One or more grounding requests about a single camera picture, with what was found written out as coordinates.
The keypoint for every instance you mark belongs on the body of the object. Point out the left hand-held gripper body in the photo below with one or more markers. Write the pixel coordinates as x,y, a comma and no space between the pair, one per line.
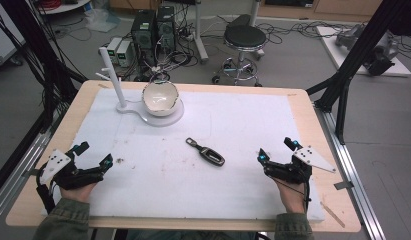
68,176

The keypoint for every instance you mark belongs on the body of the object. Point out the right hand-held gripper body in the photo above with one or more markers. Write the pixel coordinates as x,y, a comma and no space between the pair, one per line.
293,170

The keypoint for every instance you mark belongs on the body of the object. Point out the person's left hand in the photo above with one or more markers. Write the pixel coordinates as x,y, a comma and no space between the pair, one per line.
78,192

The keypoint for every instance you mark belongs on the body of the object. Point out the person's right hand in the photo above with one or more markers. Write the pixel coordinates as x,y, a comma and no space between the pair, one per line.
291,196

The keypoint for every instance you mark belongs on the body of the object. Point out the grey tape piece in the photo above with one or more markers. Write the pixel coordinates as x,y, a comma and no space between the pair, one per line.
343,185

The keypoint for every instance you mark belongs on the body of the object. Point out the dark car key fob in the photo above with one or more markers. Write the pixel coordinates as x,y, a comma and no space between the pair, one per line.
209,155

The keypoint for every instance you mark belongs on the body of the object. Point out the thin wooden stick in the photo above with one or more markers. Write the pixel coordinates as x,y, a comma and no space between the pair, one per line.
332,214

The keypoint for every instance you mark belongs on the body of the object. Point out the white foam mat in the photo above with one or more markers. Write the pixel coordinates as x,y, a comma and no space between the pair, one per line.
193,186

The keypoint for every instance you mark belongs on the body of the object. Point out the white bowl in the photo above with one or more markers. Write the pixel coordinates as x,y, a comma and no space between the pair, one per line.
159,96

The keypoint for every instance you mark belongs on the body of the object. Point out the white floor board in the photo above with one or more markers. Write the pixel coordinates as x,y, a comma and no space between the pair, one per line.
336,53

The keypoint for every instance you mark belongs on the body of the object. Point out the white power supply unit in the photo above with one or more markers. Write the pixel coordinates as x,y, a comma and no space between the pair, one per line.
125,53
113,50

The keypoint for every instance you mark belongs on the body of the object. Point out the black round stool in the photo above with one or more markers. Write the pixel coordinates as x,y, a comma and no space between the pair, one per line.
244,36

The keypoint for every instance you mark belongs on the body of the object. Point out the grey and black machine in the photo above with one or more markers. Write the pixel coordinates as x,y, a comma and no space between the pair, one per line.
379,53

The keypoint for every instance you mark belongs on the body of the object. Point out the clear plastic bag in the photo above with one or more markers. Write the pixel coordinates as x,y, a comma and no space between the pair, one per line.
101,20

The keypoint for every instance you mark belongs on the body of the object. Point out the black computer tower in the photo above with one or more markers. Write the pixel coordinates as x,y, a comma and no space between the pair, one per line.
166,28
143,33

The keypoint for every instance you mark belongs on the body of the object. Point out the white cabinet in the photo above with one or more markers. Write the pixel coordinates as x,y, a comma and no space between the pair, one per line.
4,36

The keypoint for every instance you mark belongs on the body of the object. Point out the grey table leg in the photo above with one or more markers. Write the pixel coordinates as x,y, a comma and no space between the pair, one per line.
199,33

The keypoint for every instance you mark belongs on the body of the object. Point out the round white table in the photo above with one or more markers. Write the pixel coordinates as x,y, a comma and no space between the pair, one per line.
64,6

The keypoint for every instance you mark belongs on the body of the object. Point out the aluminium rail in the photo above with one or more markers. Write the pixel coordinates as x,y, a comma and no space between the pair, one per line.
16,180
353,166

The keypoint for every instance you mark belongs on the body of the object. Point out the white stand with post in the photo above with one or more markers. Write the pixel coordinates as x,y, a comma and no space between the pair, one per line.
113,80

